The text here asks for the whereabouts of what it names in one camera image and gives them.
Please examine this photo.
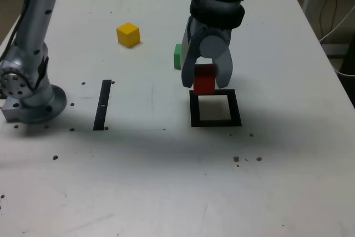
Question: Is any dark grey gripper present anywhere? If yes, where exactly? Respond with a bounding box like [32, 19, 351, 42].
[181, 16, 234, 89]

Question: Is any green cube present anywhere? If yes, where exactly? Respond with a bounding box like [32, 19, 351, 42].
[173, 43, 184, 70]

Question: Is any red cube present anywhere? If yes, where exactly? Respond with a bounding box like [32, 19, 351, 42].
[193, 64, 217, 95]

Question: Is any yellow cube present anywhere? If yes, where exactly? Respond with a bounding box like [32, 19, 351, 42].
[116, 22, 141, 49]

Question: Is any black tape square outline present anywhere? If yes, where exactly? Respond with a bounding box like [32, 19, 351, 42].
[189, 89, 242, 128]

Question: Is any black tape strip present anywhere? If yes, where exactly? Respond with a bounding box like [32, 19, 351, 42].
[93, 79, 112, 132]

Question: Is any white hanging cable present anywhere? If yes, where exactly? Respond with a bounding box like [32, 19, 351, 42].
[318, 6, 355, 43]

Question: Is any white floor cable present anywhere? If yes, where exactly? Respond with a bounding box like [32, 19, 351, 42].
[332, 58, 355, 77]

